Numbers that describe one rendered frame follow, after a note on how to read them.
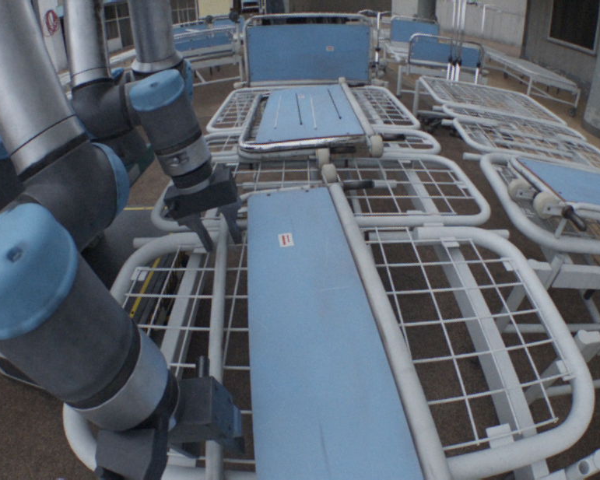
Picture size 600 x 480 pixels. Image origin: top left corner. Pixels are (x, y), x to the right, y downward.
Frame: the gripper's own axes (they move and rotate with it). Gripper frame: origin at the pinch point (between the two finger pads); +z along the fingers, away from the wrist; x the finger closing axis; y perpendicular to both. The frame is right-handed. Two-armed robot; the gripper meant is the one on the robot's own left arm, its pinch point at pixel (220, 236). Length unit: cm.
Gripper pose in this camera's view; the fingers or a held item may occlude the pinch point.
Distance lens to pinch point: 69.4
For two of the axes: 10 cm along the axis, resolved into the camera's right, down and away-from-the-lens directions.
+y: 1.2, 6.2, -7.7
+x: 9.7, -2.5, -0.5
